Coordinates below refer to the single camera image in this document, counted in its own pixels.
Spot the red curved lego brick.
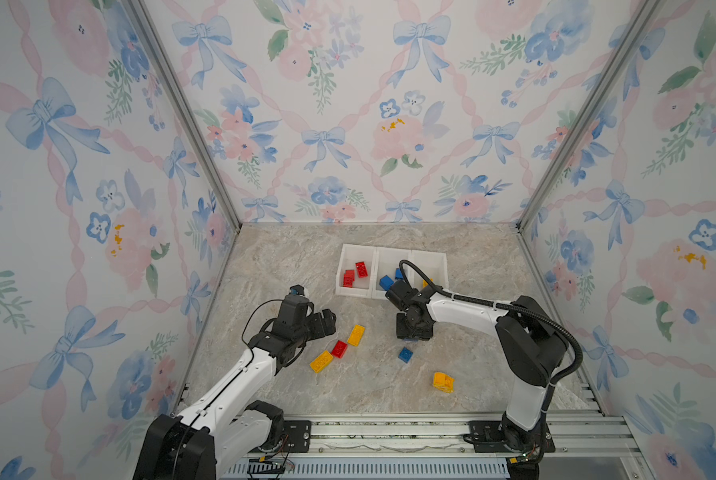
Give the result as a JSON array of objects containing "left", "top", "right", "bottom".
[{"left": 355, "top": 261, "right": 369, "bottom": 279}]

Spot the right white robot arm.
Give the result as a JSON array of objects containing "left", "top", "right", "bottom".
[{"left": 385, "top": 279, "right": 570, "bottom": 453}]

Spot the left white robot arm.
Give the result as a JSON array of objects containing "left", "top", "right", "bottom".
[{"left": 133, "top": 285, "right": 337, "bottom": 479}]

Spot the small blue lego cube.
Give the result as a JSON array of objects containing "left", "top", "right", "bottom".
[{"left": 399, "top": 348, "right": 414, "bottom": 364}]

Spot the yellow lego brick lower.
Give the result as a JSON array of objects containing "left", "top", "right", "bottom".
[{"left": 310, "top": 351, "right": 334, "bottom": 373}]

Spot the yellow lego brick upper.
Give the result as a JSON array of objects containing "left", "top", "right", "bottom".
[{"left": 348, "top": 325, "right": 366, "bottom": 347}]

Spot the yellow arched lego brick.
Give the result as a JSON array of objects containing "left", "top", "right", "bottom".
[{"left": 432, "top": 372, "right": 454, "bottom": 393}]

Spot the white middle plastic bin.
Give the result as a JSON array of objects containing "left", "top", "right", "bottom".
[{"left": 371, "top": 247, "right": 412, "bottom": 301}]

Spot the white left plastic bin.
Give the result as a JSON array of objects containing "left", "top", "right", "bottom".
[{"left": 335, "top": 244, "right": 376, "bottom": 299}]

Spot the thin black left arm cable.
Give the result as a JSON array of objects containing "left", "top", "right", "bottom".
[{"left": 240, "top": 298, "right": 284, "bottom": 346}]

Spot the black corrugated cable hose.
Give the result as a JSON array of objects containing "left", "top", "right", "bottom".
[{"left": 398, "top": 259, "right": 585, "bottom": 385}]

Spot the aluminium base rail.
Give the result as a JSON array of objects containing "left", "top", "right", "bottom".
[{"left": 126, "top": 410, "right": 656, "bottom": 480}]

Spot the left aluminium corner post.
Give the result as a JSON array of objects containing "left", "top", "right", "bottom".
[{"left": 122, "top": 0, "right": 242, "bottom": 234}]

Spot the aluminium corner post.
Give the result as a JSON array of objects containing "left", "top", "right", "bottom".
[
  {"left": 516, "top": 0, "right": 663, "bottom": 234},
  {"left": 122, "top": 0, "right": 242, "bottom": 234}
]

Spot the right aluminium corner post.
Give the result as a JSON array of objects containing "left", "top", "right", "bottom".
[{"left": 516, "top": 0, "right": 663, "bottom": 234}]

